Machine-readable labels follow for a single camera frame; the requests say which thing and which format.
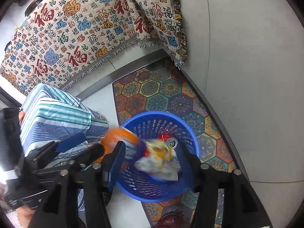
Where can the blue plastic basket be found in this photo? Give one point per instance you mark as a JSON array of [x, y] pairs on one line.
[[152, 123]]

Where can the large printed blanket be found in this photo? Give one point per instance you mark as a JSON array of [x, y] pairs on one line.
[[71, 28]]

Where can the person's left hand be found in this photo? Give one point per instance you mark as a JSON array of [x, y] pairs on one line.
[[23, 215]]

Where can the small printed blanket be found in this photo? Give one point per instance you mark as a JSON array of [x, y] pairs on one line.
[[161, 16]]

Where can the orange snack packet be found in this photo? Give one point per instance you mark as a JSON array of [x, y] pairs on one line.
[[116, 135]]

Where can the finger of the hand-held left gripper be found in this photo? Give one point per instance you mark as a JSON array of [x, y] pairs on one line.
[[92, 152], [71, 142]]

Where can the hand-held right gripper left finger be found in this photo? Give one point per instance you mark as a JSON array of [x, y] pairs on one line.
[[116, 163]]

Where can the red soda can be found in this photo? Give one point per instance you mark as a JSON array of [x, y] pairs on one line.
[[166, 140]]

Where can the white wrapper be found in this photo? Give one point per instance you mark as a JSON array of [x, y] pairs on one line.
[[154, 163]]

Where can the blue striped tablecloth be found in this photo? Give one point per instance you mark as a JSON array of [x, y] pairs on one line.
[[54, 114]]

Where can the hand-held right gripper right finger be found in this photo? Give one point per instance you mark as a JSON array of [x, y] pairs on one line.
[[187, 168]]

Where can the dark red shoe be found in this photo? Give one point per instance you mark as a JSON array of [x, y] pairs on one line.
[[169, 221]]

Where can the red plastic bag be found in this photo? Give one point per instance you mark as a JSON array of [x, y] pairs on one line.
[[145, 152]]

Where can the colourful hexagon pattern rug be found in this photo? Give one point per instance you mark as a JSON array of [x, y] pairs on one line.
[[166, 92]]

